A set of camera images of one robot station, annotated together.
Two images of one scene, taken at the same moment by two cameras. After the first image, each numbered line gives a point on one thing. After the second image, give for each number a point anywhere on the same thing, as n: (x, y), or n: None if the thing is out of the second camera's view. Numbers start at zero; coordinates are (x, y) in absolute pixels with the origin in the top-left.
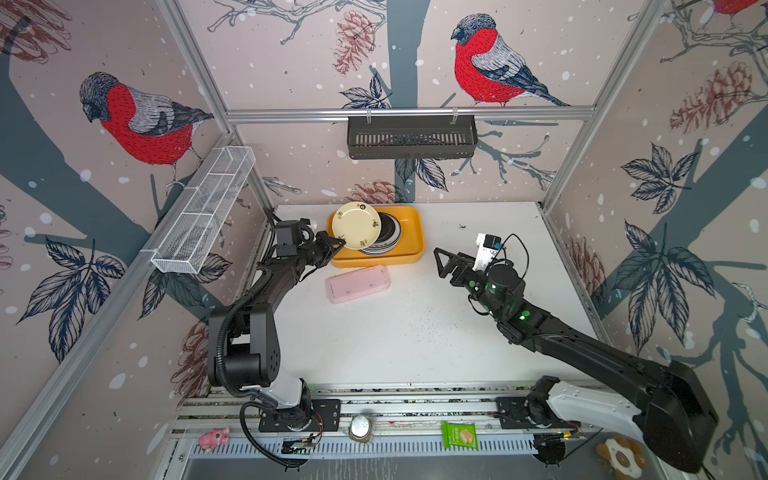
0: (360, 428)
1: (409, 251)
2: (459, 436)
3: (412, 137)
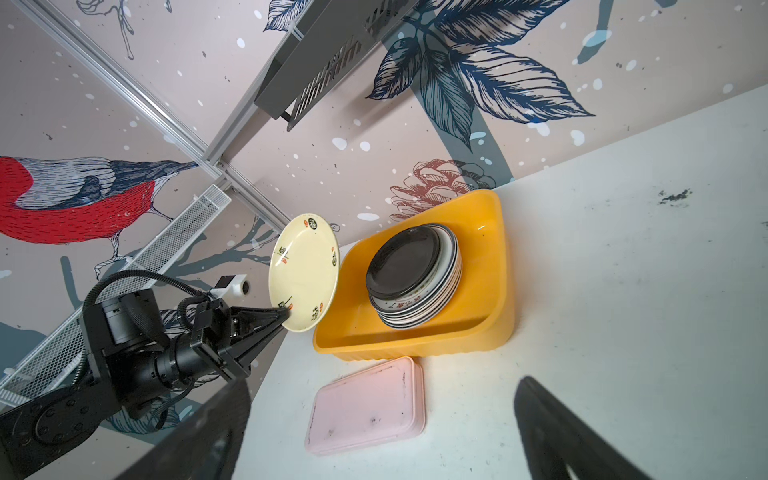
0: None
1: (478, 317)
2: None
3: (336, 38)
